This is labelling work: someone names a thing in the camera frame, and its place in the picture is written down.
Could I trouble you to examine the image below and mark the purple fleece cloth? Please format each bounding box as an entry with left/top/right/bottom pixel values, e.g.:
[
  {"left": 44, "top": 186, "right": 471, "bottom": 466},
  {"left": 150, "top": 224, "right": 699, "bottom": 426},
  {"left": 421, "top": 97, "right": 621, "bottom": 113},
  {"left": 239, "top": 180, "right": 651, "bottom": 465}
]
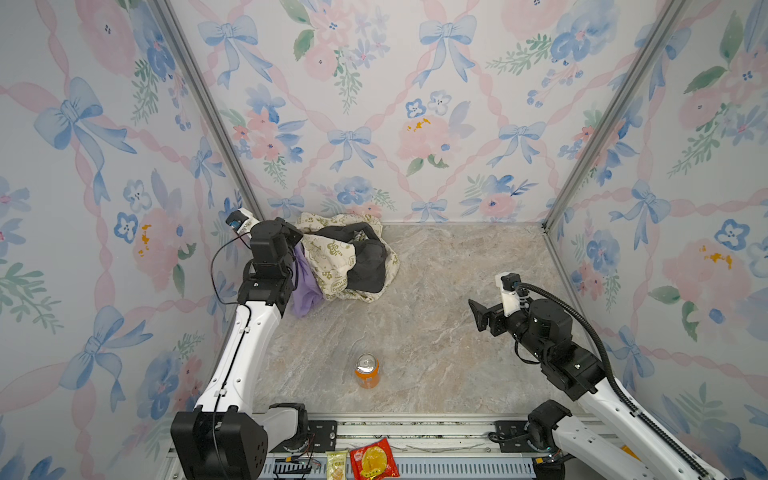
[{"left": 292, "top": 243, "right": 324, "bottom": 317}]

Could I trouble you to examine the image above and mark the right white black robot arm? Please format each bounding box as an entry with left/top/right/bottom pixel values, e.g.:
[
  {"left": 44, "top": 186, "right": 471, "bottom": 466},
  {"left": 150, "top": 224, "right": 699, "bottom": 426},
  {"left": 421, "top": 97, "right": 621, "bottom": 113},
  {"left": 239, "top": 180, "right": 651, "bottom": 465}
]
[{"left": 468, "top": 291, "right": 726, "bottom": 479}]

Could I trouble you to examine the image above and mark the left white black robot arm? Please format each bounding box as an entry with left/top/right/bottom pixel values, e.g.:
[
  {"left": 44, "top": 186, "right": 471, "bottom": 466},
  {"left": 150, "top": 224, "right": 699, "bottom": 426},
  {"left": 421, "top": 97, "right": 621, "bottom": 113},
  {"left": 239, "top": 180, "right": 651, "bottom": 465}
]
[{"left": 170, "top": 209, "right": 309, "bottom": 479}]

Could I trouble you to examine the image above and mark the cream green-print cloth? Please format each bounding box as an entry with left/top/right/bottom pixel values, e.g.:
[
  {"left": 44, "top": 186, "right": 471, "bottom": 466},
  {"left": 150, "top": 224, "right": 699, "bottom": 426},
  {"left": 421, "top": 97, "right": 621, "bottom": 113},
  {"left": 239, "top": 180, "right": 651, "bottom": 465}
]
[{"left": 296, "top": 212, "right": 400, "bottom": 303}]

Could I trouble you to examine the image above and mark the dark grey denim garment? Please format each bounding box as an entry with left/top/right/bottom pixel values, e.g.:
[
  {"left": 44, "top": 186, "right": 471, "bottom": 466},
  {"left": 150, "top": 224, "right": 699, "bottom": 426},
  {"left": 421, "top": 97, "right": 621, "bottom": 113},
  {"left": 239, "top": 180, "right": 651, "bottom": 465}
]
[{"left": 316, "top": 222, "right": 388, "bottom": 293}]

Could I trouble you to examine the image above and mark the orange drink can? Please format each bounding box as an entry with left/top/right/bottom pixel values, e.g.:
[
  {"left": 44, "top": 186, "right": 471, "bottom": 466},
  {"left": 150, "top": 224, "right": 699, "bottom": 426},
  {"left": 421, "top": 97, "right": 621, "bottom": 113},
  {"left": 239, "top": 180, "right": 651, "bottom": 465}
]
[{"left": 355, "top": 354, "right": 380, "bottom": 389}]

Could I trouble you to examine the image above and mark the red snack packet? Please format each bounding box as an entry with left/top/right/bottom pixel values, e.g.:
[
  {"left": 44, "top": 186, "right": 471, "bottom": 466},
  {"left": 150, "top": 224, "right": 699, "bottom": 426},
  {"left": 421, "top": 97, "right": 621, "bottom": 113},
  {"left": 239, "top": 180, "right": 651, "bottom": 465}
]
[{"left": 349, "top": 438, "right": 400, "bottom": 480}]

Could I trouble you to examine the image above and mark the small green snack packet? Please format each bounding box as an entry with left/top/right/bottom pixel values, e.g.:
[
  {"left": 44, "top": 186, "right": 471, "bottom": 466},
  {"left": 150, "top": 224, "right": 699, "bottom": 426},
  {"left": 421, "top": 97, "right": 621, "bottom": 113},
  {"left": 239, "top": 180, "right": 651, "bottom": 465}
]
[{"left": 326, "top": 451, "right": 348, "bottom": 480}]

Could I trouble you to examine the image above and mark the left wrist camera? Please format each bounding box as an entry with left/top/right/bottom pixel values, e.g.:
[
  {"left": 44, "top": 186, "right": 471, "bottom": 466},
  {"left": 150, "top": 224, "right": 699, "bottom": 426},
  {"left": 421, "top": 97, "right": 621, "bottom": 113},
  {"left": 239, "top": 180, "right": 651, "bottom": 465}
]
[{"left": 225, "top": 208, "right": 259, "bottom": 236}]

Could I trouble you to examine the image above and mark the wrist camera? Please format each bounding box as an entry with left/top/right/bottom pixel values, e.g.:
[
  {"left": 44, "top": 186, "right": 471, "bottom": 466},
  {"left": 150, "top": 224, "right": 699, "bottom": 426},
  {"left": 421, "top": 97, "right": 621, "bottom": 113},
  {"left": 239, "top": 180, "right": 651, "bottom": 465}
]
[
  {"left": 225, "top": 208, "right": 259, "bottom": 236},
  {"left": 495, "top": 272, "right": 528, "bottom": 317}
]

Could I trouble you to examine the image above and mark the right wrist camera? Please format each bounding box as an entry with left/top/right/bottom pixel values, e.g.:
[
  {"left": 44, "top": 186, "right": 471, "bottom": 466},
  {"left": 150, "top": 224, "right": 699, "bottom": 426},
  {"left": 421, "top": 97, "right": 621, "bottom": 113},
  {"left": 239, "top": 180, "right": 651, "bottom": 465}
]
[{"left": 495, "top": 272, "right": 528, "bottom": 317}]

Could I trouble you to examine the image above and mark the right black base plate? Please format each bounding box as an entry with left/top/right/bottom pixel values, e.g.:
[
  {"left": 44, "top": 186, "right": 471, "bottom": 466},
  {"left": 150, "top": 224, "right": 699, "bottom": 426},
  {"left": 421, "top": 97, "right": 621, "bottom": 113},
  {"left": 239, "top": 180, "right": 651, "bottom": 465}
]
[{"left": 487, "top": 420, "right": 578, "bottom": 456}]

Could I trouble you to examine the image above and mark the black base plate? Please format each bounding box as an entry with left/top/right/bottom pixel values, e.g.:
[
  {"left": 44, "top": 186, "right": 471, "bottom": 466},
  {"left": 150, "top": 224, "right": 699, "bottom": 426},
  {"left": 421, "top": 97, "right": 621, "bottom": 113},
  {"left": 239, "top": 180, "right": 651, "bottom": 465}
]
[
  {"left": 271, "top": 420, "right": 338, "bottom": 455},
  {"left": 487, "top": 420, "right": 578, "bottom": 456}
]

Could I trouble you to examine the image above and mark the right black corrugated cable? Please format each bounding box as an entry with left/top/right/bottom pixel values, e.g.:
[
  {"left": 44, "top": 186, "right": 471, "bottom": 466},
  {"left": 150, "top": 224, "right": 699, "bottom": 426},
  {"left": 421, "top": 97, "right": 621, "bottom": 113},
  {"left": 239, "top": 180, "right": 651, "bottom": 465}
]
[{"left": 515, "top": 281, "right": 712, "bottom": 480}]

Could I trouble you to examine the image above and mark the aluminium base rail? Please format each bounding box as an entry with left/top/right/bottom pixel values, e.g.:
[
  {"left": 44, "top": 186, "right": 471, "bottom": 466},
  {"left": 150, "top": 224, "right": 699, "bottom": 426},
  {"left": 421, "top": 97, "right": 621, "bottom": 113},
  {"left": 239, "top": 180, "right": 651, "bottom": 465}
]
[{"left": 157, "top": 413, "right": 682, "bottom": 480}]

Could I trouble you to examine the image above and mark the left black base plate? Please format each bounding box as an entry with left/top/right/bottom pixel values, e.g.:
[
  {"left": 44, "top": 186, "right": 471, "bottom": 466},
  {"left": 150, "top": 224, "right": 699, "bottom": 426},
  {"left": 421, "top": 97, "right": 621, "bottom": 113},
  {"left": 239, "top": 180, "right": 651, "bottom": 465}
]
[{"left": 271, "top": 420, "right": 338, "bottom": 455}]

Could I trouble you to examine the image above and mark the left aluminium corner post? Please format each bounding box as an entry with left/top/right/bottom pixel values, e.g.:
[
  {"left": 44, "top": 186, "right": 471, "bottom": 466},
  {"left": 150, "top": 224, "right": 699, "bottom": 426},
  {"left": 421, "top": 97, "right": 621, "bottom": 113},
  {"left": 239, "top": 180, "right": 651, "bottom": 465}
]
[{"left": 148, "top": 0, "right": 265, "bottom": 220}]

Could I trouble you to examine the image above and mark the aluminium corner post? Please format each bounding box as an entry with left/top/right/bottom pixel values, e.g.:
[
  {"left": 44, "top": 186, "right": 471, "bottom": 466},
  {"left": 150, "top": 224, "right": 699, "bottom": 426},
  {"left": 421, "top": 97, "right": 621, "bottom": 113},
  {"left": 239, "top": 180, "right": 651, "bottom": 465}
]
[
  {"left": 148, "top": 0, "right": 265, "bottom": 220},
  {"left": 541, "top": 0, "right": 689, "bottom": 234}
]

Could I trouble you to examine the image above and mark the right aluminium corner post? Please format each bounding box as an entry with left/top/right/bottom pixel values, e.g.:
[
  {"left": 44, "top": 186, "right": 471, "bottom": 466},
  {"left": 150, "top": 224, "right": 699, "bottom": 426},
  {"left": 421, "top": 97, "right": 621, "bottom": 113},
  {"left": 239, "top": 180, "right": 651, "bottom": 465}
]
[{"left": 541, "top": 0, "right": 689, "bottom": 234}]

